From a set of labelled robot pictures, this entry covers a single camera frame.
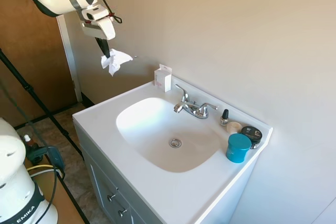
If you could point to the black round jar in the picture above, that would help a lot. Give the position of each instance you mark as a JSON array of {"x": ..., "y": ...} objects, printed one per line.
[{"x": 253, "y": 134}]

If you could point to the small metal drawer knob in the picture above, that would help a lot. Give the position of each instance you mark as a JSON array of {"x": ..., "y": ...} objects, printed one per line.
[
  {"x": 111, "y": 197},
  {"x": 122, "y": 212}
]

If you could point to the white tissue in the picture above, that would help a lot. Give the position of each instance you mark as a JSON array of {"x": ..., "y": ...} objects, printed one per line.
[{"x": 118, "y": 57}]

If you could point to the dark baseboard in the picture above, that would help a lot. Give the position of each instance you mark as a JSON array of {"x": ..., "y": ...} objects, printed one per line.
[{"x": 88, "y": 100}]

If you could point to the grey vanity cabinet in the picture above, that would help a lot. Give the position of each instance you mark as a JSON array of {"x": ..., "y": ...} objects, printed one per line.
[{"x": 99, "y": 176}]

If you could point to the white door frame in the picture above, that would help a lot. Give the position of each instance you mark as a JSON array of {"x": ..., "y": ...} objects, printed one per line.
[{"x": 71, "y": 58}]

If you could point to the brown wooden door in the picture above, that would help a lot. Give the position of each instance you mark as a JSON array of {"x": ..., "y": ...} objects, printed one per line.
[{"x": 31, "y": 58}]

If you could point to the chrome sink drain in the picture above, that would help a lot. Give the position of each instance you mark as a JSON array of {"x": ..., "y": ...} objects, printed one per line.
[{"x": 175, "y": 142}]

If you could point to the nail polish bottle black cap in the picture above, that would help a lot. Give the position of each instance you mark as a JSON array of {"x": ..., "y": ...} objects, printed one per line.
[{"x": 224, "y": 118}]

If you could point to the brown dropper bottle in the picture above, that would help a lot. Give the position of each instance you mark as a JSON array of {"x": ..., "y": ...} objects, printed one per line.
[{"x": 28, "y": 141}]

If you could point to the white vanity sink top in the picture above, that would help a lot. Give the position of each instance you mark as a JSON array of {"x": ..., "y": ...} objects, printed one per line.
[{"x": 136, "y": 182}]

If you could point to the teal round jar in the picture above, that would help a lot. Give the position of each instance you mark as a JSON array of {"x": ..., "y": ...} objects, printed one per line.
[{"x": 237, "y": 149}]

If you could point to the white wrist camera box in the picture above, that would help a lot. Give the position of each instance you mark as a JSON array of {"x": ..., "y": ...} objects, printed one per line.
[{"x": 95, "y": 12}]

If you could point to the black tripod stand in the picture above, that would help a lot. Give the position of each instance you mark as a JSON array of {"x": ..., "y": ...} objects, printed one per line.
[{"x": 39, "y": 100}]

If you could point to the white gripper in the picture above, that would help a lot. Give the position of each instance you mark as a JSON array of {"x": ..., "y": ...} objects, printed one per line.
[{"x": 105, "y": 30}]

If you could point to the round beige soap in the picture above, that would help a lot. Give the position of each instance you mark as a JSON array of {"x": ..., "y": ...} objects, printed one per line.
[{"x": 233, "y": 127}]

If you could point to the black power adapter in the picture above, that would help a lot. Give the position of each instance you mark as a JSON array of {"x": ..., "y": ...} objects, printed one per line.
[{"x": 53, "y": 155}]

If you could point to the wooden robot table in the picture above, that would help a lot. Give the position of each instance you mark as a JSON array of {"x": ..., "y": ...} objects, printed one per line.
[{"x": 65, "y": 203}]

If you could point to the small white cardboard box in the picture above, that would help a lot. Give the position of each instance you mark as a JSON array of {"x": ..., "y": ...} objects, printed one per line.
[{"x": 162, "y": 79}]

